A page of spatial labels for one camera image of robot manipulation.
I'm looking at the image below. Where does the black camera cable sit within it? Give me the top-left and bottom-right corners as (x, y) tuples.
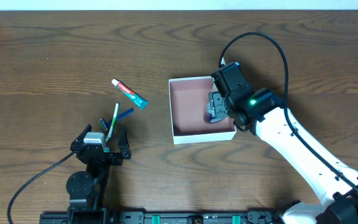
(7, 151), (76, 224)
(218, 32), (358, 209)

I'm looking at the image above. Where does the black left camera cable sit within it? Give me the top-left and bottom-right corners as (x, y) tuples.
(7, 151), (76, 224)

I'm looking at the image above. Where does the green white toothbrush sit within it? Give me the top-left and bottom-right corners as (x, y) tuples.
(106, 103), (119, 142)

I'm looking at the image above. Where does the red teal toothpaste tube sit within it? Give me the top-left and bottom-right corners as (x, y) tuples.
(111, 79), (149, 110)

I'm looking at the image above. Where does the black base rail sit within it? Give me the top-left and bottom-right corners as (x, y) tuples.
(39, 210), (283, 224)

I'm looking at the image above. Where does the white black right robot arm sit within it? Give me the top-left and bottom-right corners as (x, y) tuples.
(211, 62), (358, 223)

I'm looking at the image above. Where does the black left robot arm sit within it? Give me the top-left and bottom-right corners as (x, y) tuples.
(66, 125), (131, 224)

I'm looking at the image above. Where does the black right camera cable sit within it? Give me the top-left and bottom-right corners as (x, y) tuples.
(218, 32), (358, 209)

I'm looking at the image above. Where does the white box pink interior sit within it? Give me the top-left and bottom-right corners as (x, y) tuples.
(168, 76), (236, 144)

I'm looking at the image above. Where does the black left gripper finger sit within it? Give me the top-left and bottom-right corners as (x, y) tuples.
(118, 126), (131, 154)
(71, 124), (92, 146)

